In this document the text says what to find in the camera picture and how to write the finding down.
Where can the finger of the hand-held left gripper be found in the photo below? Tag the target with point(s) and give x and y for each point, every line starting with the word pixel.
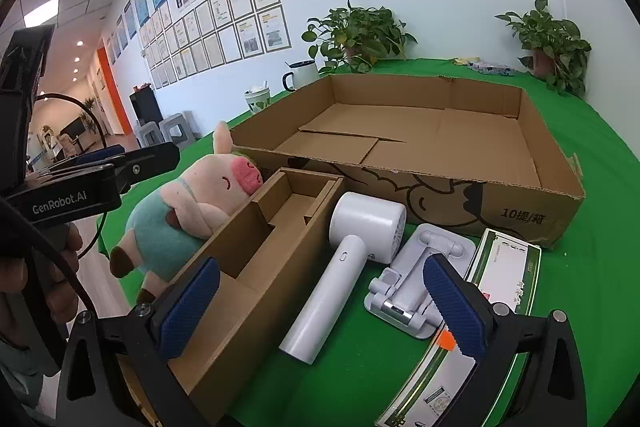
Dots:
pixel 150 162
pixel 100 155

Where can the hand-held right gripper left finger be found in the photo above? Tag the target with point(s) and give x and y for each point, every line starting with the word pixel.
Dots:
pixel 190 302

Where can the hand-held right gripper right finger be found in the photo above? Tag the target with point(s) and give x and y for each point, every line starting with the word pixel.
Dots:
pixel 455 307

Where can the pink pig plush toy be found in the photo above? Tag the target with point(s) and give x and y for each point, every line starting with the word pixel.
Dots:
pixel 165 217

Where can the small cardboard divider box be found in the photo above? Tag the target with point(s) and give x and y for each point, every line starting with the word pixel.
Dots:
pixel 280 267

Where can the white hair dryer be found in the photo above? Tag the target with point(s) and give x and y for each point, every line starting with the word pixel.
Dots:
pixel 325 297

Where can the large cardboard box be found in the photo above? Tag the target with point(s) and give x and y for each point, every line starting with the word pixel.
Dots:
pixel 400 127

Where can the person's left hand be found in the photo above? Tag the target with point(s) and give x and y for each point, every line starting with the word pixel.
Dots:
pixel 67 252

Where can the grey plastic stool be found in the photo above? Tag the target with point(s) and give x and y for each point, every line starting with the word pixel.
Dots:
pixel 150 132
pixel 177 127

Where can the white folding phone stand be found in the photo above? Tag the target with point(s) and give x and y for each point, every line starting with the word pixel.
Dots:
pixel 400 297

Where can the black cabinet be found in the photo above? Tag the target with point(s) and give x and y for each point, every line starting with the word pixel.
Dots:
pixel 145 104

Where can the green and white flat box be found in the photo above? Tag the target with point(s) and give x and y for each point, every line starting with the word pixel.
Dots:
pixel 505 267

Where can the green patterned paper cup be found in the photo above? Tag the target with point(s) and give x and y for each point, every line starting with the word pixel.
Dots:
pixel 257 99

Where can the tissue packet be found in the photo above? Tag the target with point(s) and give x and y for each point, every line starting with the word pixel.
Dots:
pixel 490 67

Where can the bushy potted plant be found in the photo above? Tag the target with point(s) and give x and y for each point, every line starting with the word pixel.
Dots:
pixel 355 32

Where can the yellow cloth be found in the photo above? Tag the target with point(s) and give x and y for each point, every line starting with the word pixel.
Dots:
pixel 465 60

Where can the potted plant in brown pot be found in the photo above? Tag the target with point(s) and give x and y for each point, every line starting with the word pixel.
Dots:
pixel 550 42

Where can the wall of framed certificates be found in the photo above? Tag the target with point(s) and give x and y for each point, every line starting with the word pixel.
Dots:
pixel 220 32

